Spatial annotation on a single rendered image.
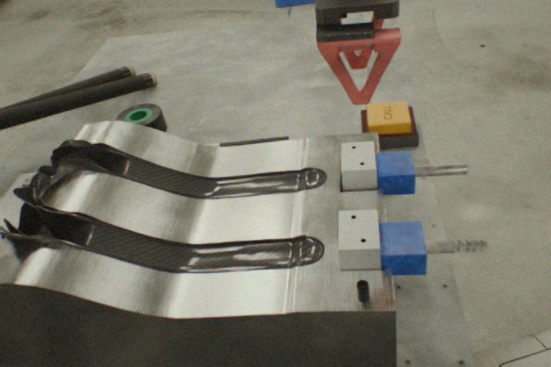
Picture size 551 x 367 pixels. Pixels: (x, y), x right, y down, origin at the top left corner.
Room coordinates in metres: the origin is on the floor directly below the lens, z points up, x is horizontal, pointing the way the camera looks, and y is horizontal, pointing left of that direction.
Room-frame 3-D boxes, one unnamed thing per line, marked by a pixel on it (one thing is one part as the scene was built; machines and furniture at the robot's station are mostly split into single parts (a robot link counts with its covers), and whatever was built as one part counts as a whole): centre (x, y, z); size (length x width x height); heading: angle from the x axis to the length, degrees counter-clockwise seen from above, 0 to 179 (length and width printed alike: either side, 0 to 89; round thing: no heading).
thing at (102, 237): (0.42, 0.13, 0.92); 0.35 x 0.16 x 0.09; 78
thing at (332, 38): (0.41, -0.09, 1.05); 0.07 x 0.07 x 0.09; 78
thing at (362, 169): (0.42, -0.13, 0.89); 0.13 x 0.05 x 0.05; 78
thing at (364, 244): (0.31, -0.11, 0.89); 0.13 x 0.05 x 0.05; 78
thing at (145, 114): (0.76, 0.22, 0.82); 0.08 x 0.08 x 0.04
